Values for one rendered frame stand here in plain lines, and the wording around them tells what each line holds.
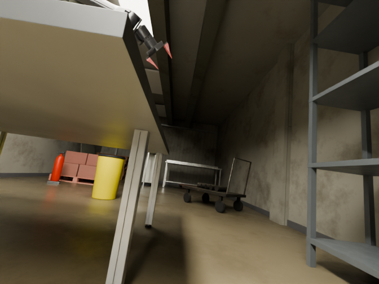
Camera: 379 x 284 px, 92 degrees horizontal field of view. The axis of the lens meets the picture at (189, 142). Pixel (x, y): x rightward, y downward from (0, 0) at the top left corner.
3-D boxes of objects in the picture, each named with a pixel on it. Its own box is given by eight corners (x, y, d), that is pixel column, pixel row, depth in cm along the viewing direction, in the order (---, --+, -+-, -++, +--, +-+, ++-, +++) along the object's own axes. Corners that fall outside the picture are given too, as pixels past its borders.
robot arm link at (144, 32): (136, 26, 90) (144, 21, 92) (132, 32, 96) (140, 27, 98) (145, 40, 93) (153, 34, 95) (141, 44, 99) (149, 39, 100)
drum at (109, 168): (120, 197, 291) (128, 158, 302) (112, 201, 252) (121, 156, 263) (96, 194, 289) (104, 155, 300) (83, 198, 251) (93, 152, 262)
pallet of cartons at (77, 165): (97, 186, 394) (104, 154, 406) (45, 179, 393) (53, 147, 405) (111, 183, 472) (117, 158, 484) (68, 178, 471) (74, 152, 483)
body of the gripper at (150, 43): (148, 56, 102) (139, 44, 99) (162, 45, 101) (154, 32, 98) (148, 56, 96) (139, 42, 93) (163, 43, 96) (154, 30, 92)
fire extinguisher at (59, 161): (55, 182, 365) (63, 152, 376) (65, 184, 357) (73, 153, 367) (42, 182, 340) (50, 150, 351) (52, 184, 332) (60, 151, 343)
